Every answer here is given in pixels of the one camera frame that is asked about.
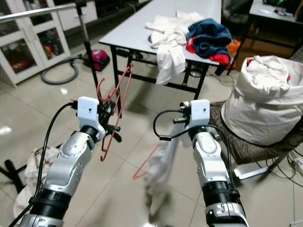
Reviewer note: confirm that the red plastic hanger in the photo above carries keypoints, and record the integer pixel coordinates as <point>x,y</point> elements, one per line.
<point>100,90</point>
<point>135,176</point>

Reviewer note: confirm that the white shirt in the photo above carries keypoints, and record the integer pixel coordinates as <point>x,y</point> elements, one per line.
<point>170,61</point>
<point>163,161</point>

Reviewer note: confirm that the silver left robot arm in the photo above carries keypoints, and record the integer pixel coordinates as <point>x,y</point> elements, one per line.
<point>71,165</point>

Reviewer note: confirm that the white crumpled shirt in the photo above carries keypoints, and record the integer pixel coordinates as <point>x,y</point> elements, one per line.
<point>170,61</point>

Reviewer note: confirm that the pink vacuum cleaner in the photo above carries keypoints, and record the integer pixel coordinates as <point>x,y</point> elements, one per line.
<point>102,57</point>

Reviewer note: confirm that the red cloth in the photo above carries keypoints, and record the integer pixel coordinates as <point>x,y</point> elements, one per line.
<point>220,58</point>

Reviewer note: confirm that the brown checked chair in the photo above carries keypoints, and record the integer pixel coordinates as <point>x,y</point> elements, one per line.
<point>246,146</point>

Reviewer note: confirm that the silver clothes rack black legs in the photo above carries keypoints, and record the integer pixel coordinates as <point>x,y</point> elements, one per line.
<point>88,47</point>

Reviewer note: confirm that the white laundry bag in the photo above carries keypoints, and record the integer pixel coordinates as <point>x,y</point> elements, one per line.
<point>260,113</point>

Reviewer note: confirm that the blue jeans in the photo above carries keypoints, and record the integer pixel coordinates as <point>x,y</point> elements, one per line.
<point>210,33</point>

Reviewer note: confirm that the white crumpled clothes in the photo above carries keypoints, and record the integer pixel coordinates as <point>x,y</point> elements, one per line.
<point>265,71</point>

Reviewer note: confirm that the white table black legs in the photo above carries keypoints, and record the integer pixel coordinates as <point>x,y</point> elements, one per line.
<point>147,23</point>

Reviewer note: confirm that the cream garment with red print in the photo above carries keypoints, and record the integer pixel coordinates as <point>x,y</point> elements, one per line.
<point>31,175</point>

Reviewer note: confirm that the white cabinet glass doors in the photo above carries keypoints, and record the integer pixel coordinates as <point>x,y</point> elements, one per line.
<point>66,19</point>

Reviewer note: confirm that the grey desk black legs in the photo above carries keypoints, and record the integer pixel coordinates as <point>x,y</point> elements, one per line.
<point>272,7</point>

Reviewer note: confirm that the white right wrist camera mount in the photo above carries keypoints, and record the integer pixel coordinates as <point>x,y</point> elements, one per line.
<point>200,111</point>

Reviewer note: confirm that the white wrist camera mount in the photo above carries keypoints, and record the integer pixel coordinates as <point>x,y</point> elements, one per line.
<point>87,113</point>
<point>200,111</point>

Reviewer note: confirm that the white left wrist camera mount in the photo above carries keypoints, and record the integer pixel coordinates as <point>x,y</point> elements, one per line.
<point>87,113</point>

